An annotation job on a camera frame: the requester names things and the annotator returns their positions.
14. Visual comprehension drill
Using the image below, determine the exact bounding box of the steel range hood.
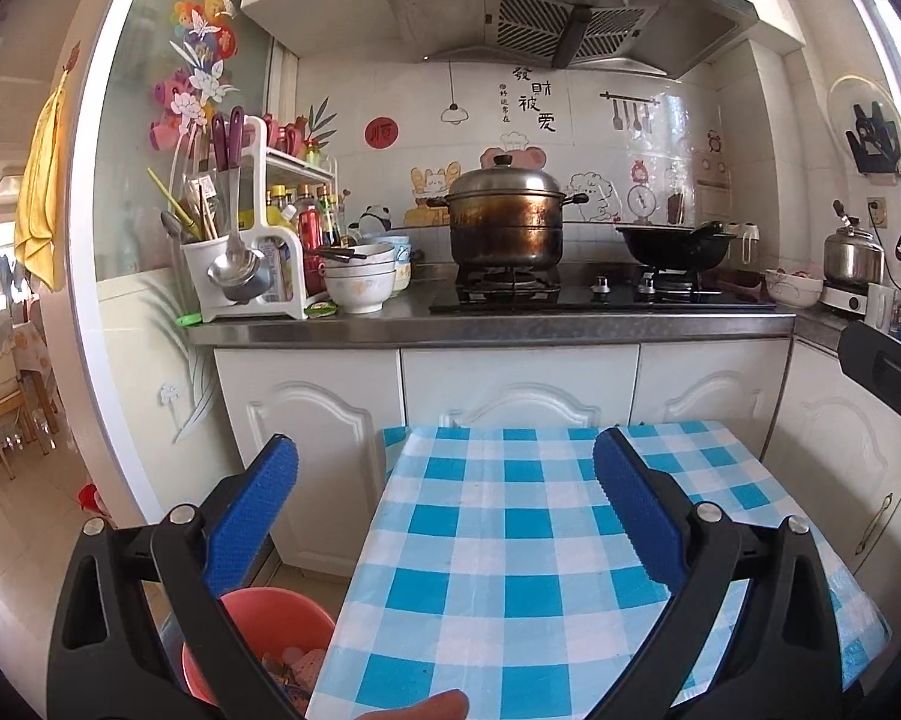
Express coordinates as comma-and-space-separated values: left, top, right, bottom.
371, 0, 759, 80

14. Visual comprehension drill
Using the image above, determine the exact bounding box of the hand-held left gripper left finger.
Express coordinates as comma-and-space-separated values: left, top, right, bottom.
47, 433, 324, 720

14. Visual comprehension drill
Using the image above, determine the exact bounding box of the steel steamer pot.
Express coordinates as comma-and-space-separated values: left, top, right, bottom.
442, 154, 590, 269

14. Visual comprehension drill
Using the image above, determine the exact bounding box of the black knife rack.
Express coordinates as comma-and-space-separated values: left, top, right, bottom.
844, 101, 901, 175

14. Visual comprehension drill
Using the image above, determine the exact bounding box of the black wok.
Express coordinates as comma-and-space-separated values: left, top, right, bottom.
615, 220, 737, 272

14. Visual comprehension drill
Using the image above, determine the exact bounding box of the steel ladle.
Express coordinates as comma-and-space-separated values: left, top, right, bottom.
208, 165, 264, 301

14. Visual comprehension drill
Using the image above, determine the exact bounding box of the white spice rack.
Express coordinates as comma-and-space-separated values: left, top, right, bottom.
195, 116, 339, 323

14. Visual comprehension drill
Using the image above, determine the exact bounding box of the steel kettle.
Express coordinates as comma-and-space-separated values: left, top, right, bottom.
824, 200, 887, 286

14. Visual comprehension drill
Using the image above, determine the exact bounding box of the white hot plate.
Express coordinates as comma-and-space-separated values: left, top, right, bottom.
820, 281, 872, 316

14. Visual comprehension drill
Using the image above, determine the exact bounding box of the white utensil holder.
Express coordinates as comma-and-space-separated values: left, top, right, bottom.
181, 236, 234, 316

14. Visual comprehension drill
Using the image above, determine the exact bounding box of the white patterned bowl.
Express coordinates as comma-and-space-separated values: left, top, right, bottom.
765, 268, 825, 308

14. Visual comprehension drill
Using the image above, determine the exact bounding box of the black gas stove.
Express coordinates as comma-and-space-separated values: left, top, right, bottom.
429, 262, 777, 316

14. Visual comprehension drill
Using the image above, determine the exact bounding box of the blue cartoon container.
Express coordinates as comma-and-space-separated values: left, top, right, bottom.
379, 235, 414, 295

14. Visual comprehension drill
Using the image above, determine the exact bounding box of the large white bowl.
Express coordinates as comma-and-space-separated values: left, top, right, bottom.
324, 270, 391, 314

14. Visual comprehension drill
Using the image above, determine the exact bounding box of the bundle of wooden chopsticks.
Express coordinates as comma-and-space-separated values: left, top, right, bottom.
146, 169, 222, 241

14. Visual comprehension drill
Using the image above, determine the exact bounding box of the white cup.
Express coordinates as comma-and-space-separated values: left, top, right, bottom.
866, 283, 897, 331

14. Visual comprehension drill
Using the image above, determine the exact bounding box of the yellow hanging cloth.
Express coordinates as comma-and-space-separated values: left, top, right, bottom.
13, 75, 72, 293

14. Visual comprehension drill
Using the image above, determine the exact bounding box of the row of seasoning bottles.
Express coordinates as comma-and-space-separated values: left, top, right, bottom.
266, 184, 346, 293

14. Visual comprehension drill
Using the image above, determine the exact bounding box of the white plastic stand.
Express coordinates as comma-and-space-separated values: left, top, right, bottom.
728, 221, 762, 263

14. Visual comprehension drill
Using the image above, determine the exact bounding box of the wooden dining chair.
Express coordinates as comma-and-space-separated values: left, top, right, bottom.
0, 364, 53, 477

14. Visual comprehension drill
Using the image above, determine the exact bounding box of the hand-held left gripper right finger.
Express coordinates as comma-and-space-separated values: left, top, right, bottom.
592, 426, 845, 720

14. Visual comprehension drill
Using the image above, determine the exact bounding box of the blue white checked tablecloth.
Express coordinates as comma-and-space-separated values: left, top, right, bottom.
307, 420, 894, 720

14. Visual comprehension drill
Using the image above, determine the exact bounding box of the row of colourful small jars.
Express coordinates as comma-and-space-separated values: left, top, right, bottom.
262, 112, 327, 166

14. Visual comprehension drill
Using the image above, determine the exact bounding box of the glass pot lid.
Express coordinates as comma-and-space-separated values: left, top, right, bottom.
827, 75, 901, 173

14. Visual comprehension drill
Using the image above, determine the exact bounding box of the lace covered dining table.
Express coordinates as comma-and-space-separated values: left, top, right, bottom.
0, 311, 50, 391

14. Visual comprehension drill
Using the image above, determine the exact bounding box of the red plastic bin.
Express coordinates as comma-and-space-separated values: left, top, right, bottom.
182, 589, 339, 720

